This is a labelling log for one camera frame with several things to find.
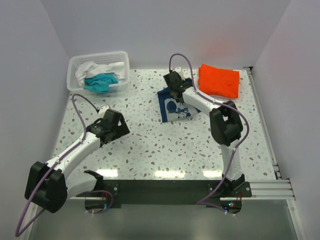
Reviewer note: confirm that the navy blue t shirt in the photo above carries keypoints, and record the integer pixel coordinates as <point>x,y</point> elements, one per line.
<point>171,110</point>

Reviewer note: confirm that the orange folded t shirt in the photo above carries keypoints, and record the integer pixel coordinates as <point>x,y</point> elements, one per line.
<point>218,82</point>

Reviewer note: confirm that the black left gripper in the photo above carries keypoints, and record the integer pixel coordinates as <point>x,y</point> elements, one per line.
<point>122,130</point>

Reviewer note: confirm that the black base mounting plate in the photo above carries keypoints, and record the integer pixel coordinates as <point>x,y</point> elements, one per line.
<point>114,193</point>

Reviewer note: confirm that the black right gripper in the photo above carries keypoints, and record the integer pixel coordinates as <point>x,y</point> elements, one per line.
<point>183,81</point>

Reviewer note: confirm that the teal crumpled t shirt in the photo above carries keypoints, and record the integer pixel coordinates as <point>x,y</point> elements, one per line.
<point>100,83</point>

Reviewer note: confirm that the right side aluminium rail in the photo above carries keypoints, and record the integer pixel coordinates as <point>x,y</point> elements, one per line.
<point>275,165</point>

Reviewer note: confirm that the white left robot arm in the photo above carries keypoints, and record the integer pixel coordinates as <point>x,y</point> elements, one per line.
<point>48,184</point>

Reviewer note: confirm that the aluminium frame rail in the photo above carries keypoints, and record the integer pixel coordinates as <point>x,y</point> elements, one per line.
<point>280,189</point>

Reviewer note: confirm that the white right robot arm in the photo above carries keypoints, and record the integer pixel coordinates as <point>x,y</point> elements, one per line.
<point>225,123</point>

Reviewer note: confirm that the white crumpled t shirt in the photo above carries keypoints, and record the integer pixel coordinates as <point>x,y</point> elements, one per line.
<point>90,69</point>

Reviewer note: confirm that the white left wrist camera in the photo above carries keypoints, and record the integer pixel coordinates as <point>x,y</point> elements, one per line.
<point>103,109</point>

